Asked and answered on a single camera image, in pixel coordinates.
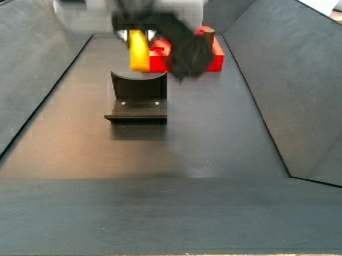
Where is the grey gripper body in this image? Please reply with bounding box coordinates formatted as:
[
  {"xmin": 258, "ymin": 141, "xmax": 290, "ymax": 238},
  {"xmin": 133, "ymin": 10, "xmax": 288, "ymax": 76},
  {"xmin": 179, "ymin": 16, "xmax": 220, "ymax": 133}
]
[{"xmin": 52, "ymin": 0, "xmax": 208, "ymax": 34}]

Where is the yellow oval peg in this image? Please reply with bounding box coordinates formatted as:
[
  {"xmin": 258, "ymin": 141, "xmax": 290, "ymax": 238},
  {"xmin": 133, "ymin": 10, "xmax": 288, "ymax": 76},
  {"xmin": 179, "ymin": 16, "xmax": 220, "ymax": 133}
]
[{"xmin": 128, "ymin": 30, "xmax": 149, "ymax": 72}]

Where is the red shape sorter board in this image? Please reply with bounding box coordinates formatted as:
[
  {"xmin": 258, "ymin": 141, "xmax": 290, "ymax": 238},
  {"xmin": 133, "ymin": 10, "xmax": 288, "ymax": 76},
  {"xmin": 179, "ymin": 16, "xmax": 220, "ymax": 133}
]
[{"xmin": 149, "ymin": 26, "xmax": 224, "ymax": 73}]

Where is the black curved fixture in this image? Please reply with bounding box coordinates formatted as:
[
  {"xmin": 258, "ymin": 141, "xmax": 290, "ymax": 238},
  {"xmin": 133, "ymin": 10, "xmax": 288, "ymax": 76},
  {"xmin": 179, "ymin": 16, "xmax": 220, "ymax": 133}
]
[{"xmin": 104, "ymin": 71, "xmax": 167, "ymax": 124}]

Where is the black cable bundle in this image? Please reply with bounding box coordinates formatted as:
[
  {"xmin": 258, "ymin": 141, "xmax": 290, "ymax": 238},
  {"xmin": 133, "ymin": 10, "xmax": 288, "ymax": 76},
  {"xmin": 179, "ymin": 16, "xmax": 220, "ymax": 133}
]
[{"xmin": 111, "ymin": 11, "xmax": 216, "ymax": 82}]

